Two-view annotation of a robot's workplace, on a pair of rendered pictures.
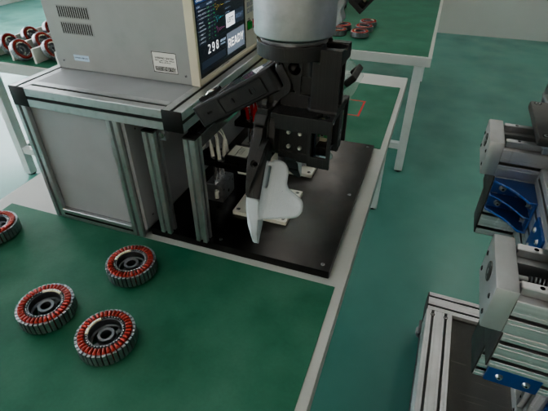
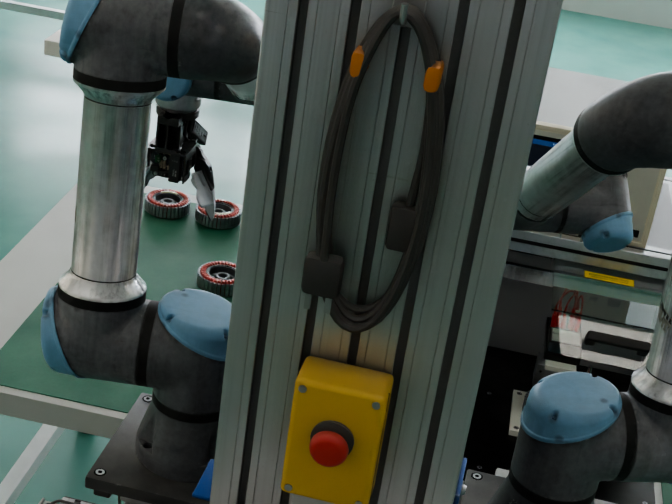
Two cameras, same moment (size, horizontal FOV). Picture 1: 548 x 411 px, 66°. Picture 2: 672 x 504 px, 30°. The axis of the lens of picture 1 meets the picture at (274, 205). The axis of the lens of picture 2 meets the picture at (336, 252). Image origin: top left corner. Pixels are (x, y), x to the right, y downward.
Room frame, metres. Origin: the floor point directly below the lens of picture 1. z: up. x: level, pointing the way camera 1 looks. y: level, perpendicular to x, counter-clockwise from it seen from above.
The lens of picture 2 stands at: (0.25, -1.98, 2.09)
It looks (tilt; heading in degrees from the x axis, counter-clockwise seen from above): 26 degrees down; 77
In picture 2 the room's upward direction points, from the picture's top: 9 degrees clockwise
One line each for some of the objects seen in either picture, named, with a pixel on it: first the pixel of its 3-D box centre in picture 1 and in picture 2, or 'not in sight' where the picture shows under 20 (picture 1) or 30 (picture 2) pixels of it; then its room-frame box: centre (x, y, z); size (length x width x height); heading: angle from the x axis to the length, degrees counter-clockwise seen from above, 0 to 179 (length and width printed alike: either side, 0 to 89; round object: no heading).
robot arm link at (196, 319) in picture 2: not in sight; (194, 347); (0.42, -0.53, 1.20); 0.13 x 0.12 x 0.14; 166
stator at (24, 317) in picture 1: (46, 307); (222, 278); (0.58, 0.47, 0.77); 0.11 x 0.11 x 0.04
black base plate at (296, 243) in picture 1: (278, 183); (486, 409); (1.06, -0.01, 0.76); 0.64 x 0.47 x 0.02; 160
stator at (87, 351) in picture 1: (107, 336); not in sight; (0.51, 0.32, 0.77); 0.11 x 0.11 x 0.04
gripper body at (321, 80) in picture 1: (299, 100); (173, 141); (0.41, -0.03, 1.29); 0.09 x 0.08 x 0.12; 69
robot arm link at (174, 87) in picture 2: not in sight; (182, 70); (0.40, -0.12, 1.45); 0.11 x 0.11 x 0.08; 76
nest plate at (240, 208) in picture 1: (268, 202); not in sight; (0.94, 0.01, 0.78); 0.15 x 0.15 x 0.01; 70
